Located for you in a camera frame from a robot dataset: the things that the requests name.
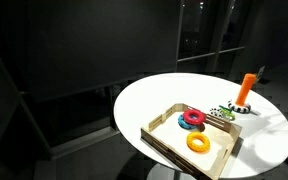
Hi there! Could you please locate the wooden slatted tray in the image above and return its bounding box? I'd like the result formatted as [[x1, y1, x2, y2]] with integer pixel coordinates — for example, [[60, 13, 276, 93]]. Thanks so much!
[[140, 102, 243, 180]]

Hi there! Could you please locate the red toy ring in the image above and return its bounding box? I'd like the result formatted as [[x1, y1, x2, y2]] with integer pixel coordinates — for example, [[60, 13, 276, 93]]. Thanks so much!
[[182, 108, 207, 127]]

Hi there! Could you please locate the blue toy ring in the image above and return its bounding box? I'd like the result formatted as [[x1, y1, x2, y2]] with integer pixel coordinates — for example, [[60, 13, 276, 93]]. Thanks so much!
[[177, 114, 199, 131]]

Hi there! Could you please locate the metal window post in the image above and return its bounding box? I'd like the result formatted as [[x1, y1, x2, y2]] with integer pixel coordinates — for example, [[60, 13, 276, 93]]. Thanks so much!
[[174, 0, 185, 73]]

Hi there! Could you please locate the yellow-orange toy ring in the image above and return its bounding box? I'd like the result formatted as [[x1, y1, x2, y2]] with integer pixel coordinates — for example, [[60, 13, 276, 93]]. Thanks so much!
[[186, 131, 212, 154]]

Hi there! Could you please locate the metal window rail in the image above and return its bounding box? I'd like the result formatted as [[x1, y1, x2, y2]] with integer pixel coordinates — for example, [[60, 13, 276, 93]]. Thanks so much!
[[177, 46, 247, 63]]

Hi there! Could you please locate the white table pedestal base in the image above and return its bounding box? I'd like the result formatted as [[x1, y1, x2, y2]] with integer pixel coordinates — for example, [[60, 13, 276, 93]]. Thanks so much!
[[146, 162, 198, 180]]

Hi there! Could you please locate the large black white striped ring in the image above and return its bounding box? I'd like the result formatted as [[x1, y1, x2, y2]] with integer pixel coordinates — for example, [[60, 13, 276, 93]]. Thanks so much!
[[227, 99, 252, 115]]

